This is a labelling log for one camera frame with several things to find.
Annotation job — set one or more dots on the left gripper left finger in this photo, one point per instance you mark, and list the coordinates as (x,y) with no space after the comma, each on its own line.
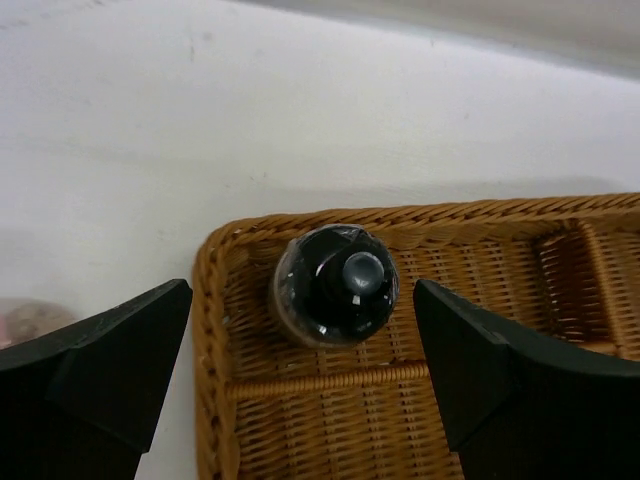
(84,401)

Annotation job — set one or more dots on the brown wicker divided basket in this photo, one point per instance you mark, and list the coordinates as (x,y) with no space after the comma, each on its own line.
(268,408)

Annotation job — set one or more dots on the black-cap spice bottle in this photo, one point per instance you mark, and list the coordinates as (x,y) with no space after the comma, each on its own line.
(334,287)

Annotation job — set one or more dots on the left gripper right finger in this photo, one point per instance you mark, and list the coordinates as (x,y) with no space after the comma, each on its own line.
(517,404)

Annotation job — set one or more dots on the pink-cap spice bottle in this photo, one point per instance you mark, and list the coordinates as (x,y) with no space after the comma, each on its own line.
(25,319)

